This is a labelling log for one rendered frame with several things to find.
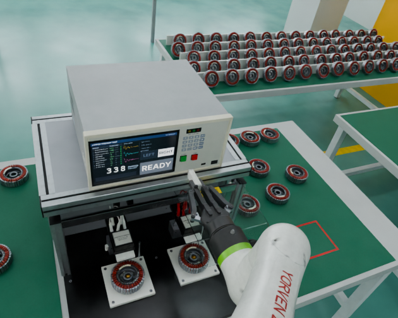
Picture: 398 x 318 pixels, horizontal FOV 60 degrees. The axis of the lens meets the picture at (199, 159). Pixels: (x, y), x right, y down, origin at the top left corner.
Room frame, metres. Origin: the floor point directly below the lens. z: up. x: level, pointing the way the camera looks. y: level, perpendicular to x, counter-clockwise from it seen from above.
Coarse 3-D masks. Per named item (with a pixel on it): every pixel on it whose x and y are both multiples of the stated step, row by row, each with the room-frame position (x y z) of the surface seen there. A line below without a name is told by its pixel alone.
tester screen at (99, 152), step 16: (96, 144) 0.69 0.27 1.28; (112, 144) 0.71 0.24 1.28; (128, 144) 0.73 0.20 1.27; (144, 144) 0.75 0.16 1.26; (160, 144) 0.78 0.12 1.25; (96, 160) 0.69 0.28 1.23; (112, 160) 0.71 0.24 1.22; (128, 160) 0.73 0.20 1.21; (144, 160) 0.76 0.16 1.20; (96, 176) 0.69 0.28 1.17; (128, 176) 0.73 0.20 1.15
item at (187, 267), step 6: (186, 246) 0.75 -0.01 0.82; (192, 246) 0.76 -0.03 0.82; (198, 246) 0.77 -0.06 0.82; (180, 252) 0.73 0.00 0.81; (186, 252) 0.74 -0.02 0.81; (192, 252) 0.75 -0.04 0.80; (198, 252) 0.75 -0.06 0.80; (180, 258) 0.70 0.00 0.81; (186, 258) 0.72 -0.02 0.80; (198, 258) 0.73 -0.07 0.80; (180, 264) 0.69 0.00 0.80; (186, 264) 0.68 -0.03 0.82; (192, 264) 0.68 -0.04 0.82; (198, 264) 0.69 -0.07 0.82; (186, 270) 0.67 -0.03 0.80; (192, 270) 0.67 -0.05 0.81; (198, 270) 0.67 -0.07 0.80
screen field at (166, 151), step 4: (164, 148) 0.79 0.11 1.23; (168, 148) 0.79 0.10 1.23; (172, 148) 0.80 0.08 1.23; (144, 152) 0.75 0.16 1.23; (148, 152) 0.76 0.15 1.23; (152, 152) 0.77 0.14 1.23; (156, 152) 0.77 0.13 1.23; (160, 152) 0.78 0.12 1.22; (164, 152) 0.79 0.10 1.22; (168, 152) 0.79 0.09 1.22; (172, 152) 0.80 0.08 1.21; (144, 156) 0.76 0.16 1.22; (148, 156) 0.76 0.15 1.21; (152, 156) 0.77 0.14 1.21; (156, 156) 0.77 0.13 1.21
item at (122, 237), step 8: (112, 232) 0.68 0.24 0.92; (120, 232) 0.69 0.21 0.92; (128, 232) 0.69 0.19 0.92; (112, 240) 0.65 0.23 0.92; (120, 240) 0.66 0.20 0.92; (128, 240) 0.66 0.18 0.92; (112, 248) 0.64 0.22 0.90; (120, 248) 0.64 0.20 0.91; (128, 248) 0.65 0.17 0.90; (120, 256) 0.63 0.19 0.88; (128, 256) 0.63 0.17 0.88
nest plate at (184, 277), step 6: (180, 246) 0.77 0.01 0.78; (168, 252) 0.74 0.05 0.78; (174, 252) 0.74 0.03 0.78; (174, 258) 0.72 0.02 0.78; (174, 264) 0.69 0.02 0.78; (174, 270) 0.68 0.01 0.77; (180, 270) 0.68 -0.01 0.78; (204, 270) 0.69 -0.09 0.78; (210, 270) 0.70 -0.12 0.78; (216, 270) 0.70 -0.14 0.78; (180, 276) 0.65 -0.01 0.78; (186, 276) 0.66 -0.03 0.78; (192, 276) 0.66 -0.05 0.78; (198, 276) 0.66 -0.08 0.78; (204, 276) 0.67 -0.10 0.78; (210, 276) 0.68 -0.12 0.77; (180, 282) 0.63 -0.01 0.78; (186, 282) 0.63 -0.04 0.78; (192, 282) 0.64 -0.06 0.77
